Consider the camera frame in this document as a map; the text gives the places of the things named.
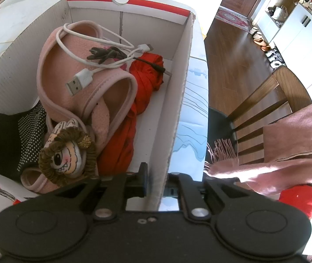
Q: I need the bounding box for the wooden chair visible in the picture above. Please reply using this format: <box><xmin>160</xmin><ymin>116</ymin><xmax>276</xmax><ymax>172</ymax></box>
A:
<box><xmin>207</xmin><ymin>66</ymin><xmax>312</xmax><ymax>181</ymax></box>

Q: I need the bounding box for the cream plush doll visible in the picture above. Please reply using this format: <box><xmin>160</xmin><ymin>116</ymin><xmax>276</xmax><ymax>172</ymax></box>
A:
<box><xmin>45</xmin><ymin>118</ymin><xmax>86</xmax><ymax>176</ymax></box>

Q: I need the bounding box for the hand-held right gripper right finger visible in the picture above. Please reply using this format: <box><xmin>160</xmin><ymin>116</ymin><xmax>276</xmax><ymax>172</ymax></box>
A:
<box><xmin>163</xmin><ymin>172</ymin><xmax>252</xmax><ymax>221</ymax></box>

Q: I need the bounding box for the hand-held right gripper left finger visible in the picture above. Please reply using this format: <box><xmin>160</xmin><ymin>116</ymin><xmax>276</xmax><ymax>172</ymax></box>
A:
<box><xmin>54</xmin><ymin>162</ymin><xmax>149</xmax><ymax>221</ymax></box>

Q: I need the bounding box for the white USB cable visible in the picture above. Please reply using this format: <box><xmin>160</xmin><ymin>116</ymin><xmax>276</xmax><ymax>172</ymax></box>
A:
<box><xmin>55</xmin><ymin>22</ymin><xmax>154</xmax><ymax>96</ymax></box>

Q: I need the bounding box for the open white shelf unit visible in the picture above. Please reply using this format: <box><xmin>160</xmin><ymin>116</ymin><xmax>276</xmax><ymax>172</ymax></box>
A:
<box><xmin>264</xmin><ymin>4</ymin><xmax>289</xmax><ymax>29</ymax></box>

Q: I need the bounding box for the white cabinet with handles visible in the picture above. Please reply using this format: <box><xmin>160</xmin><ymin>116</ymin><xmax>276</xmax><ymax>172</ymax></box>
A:
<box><xmin>271</xmin><ymin>4</ymin><xmax>312</xmax><ymax>88</ymax></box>

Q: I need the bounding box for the row of shoes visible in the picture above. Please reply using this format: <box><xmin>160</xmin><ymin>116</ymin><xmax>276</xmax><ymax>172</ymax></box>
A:
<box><xmin>251</xmin><ymin>26</ymin><xmax>287</xmax><ymax>69</ymax></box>

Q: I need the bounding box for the pink scarf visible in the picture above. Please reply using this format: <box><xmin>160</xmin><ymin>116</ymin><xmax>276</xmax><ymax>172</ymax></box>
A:
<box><xmin>204</xmin><ymin>104</ymin><xmax>312</xmax><ymax>195</ymax></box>

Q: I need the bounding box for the red cushion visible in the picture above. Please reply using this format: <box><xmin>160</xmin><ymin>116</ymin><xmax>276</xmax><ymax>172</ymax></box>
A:
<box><xmin>278</xmin><ymin>183</ymin><xmax>312</xmax><ymax>220</ymax></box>

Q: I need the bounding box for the black dotted glove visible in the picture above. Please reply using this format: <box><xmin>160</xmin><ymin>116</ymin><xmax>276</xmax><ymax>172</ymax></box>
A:
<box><xmin>0</xmin><ymin>100</ymin><xmax>48</xmax><ymax>181</ymax></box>

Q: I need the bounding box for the brown scrunchie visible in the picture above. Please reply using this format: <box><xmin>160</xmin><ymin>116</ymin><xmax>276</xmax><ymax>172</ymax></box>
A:
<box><xmin>38</xmin><ymin>128</ymin><xmax>99</xmax><ymax>187</ymax></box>

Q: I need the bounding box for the patterned rug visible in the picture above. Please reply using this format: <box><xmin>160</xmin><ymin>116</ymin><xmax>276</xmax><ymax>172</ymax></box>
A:
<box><xmin>215</xmin><ymin>7</ymin><xmax>251</xmax><ymax>29</ymax></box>

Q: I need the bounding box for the black USB cable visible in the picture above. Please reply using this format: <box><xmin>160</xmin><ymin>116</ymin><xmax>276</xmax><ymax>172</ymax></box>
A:
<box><xmin>86</xmin><ymin>45</ymin><xmax>173</xmax><ymax>77</ymax></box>

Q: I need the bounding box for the red cloth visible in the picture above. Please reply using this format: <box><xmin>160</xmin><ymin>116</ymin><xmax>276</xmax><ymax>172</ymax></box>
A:
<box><xmin>98</xmin><ymin>53</ymin><xmax>165</xmax><ymax>176</ymax></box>

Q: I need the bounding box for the red and white cardboard box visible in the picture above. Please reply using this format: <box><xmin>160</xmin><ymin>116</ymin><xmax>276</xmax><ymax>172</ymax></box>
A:
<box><xmin>0</xmin><ymin>0</ymin><xmax>197</xmax><ymax>261</ymax></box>

